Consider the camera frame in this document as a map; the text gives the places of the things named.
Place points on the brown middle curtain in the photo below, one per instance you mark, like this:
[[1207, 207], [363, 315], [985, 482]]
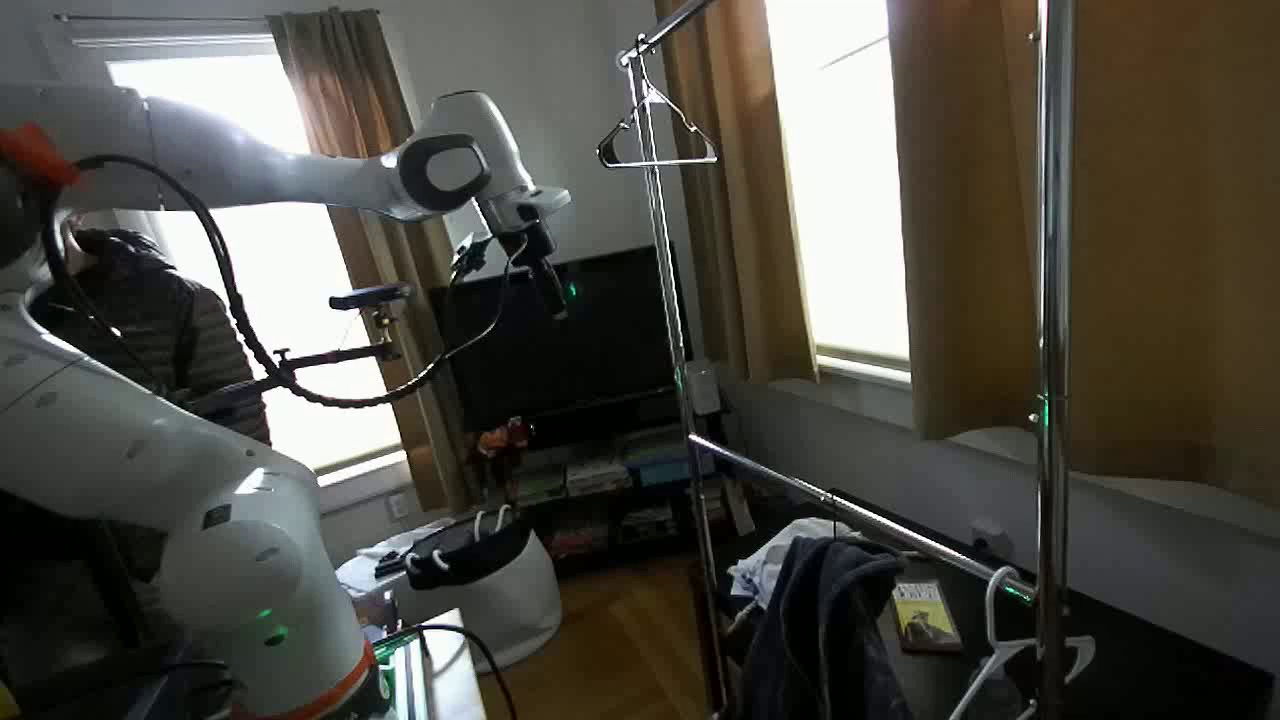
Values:
[[738, 210]]

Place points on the brown curtain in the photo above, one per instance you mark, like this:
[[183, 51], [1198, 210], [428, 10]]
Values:
[[738, 210], [1173, 283], [351, 99]]

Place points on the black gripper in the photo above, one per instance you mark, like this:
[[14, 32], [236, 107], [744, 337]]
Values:
[[526, 249]]

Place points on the grey empty hanger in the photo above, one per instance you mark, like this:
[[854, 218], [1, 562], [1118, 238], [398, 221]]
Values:
[[656, 132]]

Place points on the black camera on stand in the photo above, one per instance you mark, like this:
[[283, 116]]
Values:
[[378, 301]]

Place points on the brown left curtain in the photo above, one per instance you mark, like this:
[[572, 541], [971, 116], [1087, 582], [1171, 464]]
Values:
[[351, 99]]

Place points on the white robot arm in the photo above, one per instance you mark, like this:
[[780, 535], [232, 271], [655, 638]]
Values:
[[245, 571]]

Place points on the brown right curtain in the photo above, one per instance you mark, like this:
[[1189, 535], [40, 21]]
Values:
[[1173, 283]]

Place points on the chrome clothes rack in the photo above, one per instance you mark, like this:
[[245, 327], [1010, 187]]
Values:
[[1049, 419]]

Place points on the wall power outlet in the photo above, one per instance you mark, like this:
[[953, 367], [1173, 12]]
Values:
[[398, 507]]

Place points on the white laundry basket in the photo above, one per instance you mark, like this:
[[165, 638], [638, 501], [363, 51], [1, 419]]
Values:
[[485, 564]]

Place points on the dark grey bathrobe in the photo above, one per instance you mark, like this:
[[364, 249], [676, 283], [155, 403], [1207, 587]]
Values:
[[819, 649]]

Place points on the white plastic hanger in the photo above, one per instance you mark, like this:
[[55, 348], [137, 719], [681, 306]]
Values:
[[995, 688]]

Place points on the dark puffer jacket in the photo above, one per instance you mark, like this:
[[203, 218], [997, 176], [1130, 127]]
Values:
[[163, 329]]

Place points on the black television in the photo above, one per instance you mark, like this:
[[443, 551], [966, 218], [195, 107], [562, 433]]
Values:
[[581, 372]]

